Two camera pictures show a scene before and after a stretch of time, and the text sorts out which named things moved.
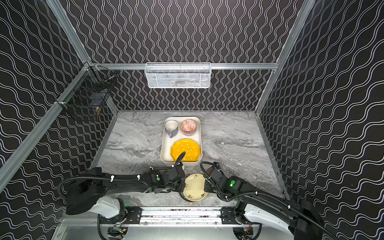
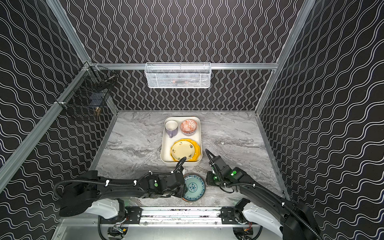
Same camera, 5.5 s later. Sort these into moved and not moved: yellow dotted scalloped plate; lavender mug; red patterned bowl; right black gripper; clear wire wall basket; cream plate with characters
Moved: cream plate with characters; right black gripper
Not moved: lavender mug; red patterned bowl; clear wire wall basket; yellow dotted scalloped plate
